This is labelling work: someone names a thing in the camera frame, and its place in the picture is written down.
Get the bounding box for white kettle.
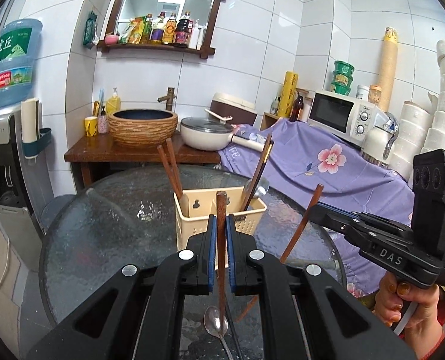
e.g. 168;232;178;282
360;112;399;169

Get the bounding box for cream plastic utensil holder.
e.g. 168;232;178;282
173;186;267;250

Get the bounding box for dark wooden side table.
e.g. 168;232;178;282
64;133;220;190

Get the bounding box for white paper bowl stacks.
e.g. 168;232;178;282
389;40;445;185

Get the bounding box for blue water jug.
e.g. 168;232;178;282
0;19;43;108

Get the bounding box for brown chopstick in holder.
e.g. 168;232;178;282
157;138;183;200

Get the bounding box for tall paper cup stack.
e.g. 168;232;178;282
378;27;398;111

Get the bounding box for yellow soap bottle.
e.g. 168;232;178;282
105;88;121;116

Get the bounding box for steel spoon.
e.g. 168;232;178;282
241;176;270;202
203;306;234;360

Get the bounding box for green hanging packet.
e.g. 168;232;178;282
83;10;99;50

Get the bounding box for green instant noodle cups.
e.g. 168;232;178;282
330;60;354;96

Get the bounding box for woven brown basin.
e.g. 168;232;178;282
108;109;178;148

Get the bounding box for steel spoon in holder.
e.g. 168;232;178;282
241;176;270;202

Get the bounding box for brown wooden chopstick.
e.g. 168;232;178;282
235;184;324;322
216;190;227;325

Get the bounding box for water dispenser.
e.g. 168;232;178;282
0;106;55;241

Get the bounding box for yellow roll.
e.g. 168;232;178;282
277;72;298;118

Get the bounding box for round glass table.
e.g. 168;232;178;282
40;165;347;359

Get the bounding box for purple floral cloth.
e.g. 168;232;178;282
218;119;414;297

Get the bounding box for brown white rice cooker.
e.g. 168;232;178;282
210;93;258;125

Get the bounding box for white pot with lid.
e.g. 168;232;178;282
180;117;264;152

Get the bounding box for right hand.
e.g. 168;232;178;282
373;271;444;359

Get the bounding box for wooden framed mirror shelf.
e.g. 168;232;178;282
97;0;226;59

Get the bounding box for bamboo style faucet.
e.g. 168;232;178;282
157;87;175;111

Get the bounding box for white microwave oven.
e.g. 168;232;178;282
307;90;389;148

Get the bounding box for paper cup stack holder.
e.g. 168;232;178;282
21;97;52;159

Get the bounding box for yellow cup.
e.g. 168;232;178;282
83;116;98;137

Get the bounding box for brown glass bottle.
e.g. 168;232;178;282
289;94;304;122

